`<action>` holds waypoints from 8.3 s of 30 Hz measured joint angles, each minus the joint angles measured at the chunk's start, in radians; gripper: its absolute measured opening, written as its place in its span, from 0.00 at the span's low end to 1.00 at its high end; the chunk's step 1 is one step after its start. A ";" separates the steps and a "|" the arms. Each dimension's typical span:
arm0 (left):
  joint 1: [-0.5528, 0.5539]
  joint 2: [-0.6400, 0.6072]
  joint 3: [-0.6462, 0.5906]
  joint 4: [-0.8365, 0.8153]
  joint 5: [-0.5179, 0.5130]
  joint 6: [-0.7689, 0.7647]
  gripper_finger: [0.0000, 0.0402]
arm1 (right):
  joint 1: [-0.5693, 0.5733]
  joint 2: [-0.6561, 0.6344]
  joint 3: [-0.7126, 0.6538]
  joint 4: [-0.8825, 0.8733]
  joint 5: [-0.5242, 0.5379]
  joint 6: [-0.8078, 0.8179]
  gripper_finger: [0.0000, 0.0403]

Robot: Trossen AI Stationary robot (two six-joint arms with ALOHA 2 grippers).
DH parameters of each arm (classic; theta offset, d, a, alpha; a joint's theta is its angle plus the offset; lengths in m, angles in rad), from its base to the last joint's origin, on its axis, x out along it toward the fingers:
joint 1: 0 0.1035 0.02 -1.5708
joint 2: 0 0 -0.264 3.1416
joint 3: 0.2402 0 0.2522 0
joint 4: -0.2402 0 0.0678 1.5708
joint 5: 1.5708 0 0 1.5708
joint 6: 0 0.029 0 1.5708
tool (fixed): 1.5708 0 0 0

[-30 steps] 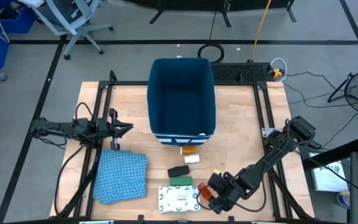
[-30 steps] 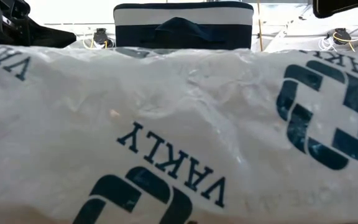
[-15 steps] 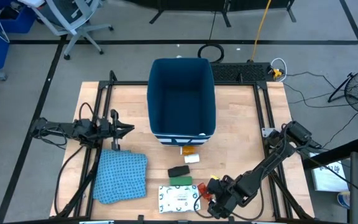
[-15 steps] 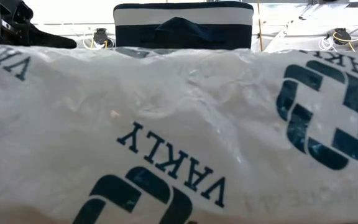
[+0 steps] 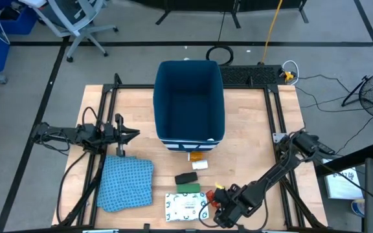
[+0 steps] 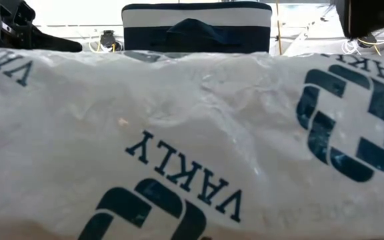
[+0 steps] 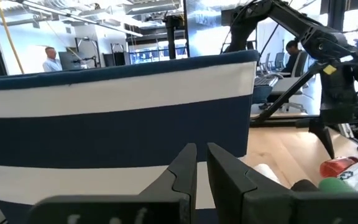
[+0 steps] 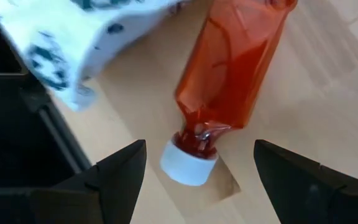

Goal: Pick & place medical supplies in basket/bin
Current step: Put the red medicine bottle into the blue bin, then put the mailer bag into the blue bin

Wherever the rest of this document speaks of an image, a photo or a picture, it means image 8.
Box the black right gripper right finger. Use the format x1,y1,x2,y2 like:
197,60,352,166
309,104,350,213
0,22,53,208
253,139,358,224

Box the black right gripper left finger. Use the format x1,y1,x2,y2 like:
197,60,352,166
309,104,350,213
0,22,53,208
0,139,147,224

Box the black plastic bin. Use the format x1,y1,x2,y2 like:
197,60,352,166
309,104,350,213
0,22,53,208
0,4,93,189

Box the orange bottle with white cap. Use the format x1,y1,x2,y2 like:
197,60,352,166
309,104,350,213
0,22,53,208
159,0,298,187

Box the white box with blue print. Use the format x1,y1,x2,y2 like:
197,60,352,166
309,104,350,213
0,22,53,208
0,0,192,112

